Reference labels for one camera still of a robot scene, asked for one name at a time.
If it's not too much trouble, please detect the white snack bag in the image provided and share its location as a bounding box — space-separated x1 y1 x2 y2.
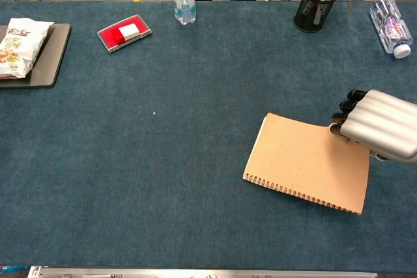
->
0 18 55 79

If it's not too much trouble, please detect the black mesh pen holder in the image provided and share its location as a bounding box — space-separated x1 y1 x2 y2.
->
293 0 343 34

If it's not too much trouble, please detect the teal box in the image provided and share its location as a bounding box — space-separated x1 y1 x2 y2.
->
0 265 29 275

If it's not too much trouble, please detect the clear bottle with pink label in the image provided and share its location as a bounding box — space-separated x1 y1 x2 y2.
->
369 0 414 60

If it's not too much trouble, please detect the tan spiral notebook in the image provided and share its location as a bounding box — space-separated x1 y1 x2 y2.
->
242 112 371 215

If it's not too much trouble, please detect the red and white block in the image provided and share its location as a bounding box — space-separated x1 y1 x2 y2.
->
110 23 140 46

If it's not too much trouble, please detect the dark grey tray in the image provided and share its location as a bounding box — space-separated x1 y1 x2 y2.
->
0 23 72 89

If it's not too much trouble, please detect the aluminium rail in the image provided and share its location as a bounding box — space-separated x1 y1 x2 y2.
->
27 265 379 278

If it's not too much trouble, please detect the red stamp pad tray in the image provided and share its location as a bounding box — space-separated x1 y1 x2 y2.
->
96 14 152 53

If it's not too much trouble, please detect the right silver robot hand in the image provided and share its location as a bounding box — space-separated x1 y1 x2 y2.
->
328 89 417 165

